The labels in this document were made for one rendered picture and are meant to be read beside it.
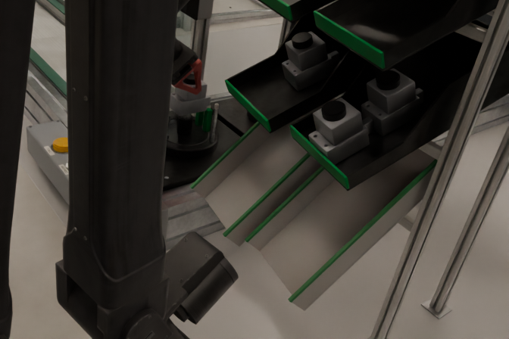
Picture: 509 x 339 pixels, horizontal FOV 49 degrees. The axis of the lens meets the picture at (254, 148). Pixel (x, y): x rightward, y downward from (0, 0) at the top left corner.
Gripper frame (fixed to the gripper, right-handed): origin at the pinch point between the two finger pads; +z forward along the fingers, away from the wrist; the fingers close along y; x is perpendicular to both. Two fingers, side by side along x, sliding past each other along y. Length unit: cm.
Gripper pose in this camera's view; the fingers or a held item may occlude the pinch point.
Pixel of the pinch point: (190, 84)
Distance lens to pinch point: 110.2
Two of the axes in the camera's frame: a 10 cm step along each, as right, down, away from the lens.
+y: -6.1, -5.0, 6.2
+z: 3.6, 5.3, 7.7
